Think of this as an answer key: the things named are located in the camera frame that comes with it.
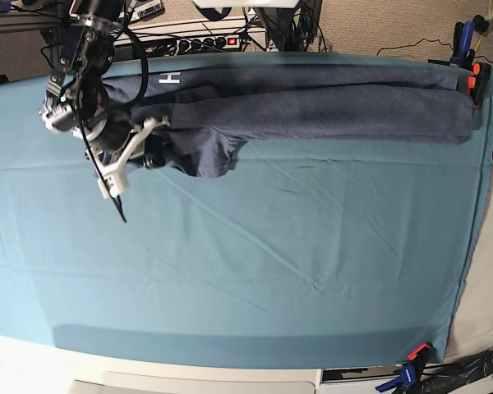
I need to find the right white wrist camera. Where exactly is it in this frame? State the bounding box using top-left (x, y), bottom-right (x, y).
top-left (97, 172), bottom-right (129, 199)

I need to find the orange black clamp upper right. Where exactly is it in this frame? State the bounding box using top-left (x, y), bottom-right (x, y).
top-left (467, 62), bottom-right (492, 108)

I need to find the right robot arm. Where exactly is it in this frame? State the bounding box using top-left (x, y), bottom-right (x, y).
top-left (39, 1), bottom-right (168, 172)

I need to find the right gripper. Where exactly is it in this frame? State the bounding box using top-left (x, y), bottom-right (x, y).
top-left (84, 116), bottom-right (170, 179)

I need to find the blue-grey heather T-shirt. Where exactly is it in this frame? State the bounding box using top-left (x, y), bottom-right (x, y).
top-left (43, 64), bottom-right (474, 180)

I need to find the black plastic bag bottom right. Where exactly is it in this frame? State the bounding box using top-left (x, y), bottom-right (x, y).
top-left (419, 350), bottom-right (493, 394)

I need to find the blue clamp upper right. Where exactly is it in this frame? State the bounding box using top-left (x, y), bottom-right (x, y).
top-left (449, 21), bottom-right (475, 70)

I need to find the black camera cable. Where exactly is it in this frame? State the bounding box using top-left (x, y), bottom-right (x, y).
top-left (76, 0), bottom-right (150, 225)

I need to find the orange blue clamp bottom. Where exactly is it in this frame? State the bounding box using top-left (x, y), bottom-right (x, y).
top-left (375, 342), bottom-right (433, 393)

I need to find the white power strip red switch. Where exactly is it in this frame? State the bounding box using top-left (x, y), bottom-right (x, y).
top-left (136, 32), bottom-right (266, 57)

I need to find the teal table cloth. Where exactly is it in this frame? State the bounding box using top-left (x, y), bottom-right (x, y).
top-left (0, 73), bottom-right (493, 369)

